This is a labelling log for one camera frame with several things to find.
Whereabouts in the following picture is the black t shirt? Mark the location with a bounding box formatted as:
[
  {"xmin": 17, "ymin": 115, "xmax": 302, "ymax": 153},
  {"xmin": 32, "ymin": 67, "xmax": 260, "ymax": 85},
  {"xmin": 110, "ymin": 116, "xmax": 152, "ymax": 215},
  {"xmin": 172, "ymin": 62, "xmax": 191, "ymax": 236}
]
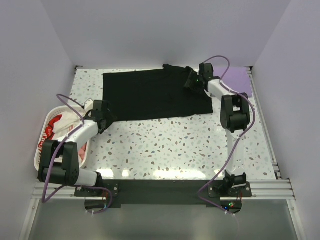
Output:
[{"xmin": 103, "ymin": 64, "xmax": 213, "ymax": 121}]

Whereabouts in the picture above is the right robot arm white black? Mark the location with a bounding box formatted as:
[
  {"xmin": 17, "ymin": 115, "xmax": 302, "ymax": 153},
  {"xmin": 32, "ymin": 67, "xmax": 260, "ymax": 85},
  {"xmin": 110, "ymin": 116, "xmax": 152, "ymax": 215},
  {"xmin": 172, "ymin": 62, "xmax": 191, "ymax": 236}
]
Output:
[{"xmin": 184, "ymin": 63, "xmax": 251, "ymax": 197}]

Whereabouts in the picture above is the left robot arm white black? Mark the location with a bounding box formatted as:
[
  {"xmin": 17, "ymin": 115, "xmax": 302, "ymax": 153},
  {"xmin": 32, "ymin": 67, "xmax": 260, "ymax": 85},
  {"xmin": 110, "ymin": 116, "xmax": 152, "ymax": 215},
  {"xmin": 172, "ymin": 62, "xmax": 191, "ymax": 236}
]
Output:
[{"xmin": 37, "ymin": 100, "xmax": 117, "ymax": 196}]

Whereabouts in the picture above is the folded purple t shirt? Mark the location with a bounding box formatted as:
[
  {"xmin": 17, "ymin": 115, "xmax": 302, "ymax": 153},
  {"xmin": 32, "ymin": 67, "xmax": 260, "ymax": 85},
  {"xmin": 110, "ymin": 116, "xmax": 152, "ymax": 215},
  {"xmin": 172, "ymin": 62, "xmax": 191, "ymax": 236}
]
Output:
[{"xmin": 213, "ymin": 66, "xmax": 253, "ymax": 98}]

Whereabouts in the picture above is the pink garment in basket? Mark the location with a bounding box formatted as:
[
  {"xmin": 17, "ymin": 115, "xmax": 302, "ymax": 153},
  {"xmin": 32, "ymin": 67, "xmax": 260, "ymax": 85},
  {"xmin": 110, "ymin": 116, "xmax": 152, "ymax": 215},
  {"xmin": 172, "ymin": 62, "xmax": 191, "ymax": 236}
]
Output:
[{"xmin": 78, "ymin": 143, "xmax": 87, "ymax": 163}]

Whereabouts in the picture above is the white red printed t shirt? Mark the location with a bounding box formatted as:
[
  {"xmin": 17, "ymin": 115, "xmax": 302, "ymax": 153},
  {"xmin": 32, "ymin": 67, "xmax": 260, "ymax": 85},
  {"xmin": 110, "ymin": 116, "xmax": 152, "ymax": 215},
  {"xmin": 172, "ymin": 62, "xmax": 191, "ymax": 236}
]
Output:
[{"xmin": 37, "ymin": 111, "xmax": 82, "ymax": 153}]

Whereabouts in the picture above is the white plastic laundry basket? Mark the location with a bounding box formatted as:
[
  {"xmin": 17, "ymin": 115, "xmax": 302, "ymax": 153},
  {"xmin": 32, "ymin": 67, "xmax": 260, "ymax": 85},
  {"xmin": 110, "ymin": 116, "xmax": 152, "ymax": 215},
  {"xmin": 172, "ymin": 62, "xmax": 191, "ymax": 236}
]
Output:
[{"xmin": 33, "ymin": 105, "xmax": 92, "ymax": 171}]

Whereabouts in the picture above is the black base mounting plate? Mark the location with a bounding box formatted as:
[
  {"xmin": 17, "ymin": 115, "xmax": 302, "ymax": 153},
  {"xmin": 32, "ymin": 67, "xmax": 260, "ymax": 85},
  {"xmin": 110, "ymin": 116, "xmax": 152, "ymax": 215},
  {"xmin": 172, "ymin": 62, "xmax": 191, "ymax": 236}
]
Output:
[{"xmin": 74, "ymin": 179, "xmax": 253, "ymax": 213}]

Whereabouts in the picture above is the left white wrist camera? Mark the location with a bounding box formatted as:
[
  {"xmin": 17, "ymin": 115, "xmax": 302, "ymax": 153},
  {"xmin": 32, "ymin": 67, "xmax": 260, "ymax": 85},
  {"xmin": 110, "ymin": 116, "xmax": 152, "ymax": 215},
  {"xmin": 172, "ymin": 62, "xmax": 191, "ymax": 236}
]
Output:
[{"xmin": 84, "ymin": 98, "xmax": 94, "ymax": 112}]

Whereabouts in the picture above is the aluminium frame rail right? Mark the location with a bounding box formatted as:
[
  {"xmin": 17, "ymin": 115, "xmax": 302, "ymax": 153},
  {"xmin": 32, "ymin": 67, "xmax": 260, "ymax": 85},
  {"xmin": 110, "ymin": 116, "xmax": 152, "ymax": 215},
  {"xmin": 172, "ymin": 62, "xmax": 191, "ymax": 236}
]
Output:
[{"xmin": 246, "ymin": 66, "xmax": 283, "ymax": 180}]

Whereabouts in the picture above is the aluminium frame rail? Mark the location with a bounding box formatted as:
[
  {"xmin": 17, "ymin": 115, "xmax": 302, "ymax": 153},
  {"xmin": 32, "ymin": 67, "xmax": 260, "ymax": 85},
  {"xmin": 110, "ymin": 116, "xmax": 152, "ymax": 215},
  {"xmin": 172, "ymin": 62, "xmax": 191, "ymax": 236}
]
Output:
[
  {"xmin": 46, "ymin": 179, "xmax": 295, "ymax": 201},
  {"xmin": 246, "ymin": 66, "xmax": 283, "ymax": 180}
]

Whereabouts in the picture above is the aluminium frame rail front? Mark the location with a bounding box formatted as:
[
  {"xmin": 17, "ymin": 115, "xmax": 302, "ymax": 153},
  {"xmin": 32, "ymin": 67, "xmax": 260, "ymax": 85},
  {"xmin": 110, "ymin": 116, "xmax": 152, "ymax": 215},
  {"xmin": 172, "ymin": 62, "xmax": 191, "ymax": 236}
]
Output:
[{"xmin": 46, "ymin": 179, "xmax": 295, "ymax": 201}]

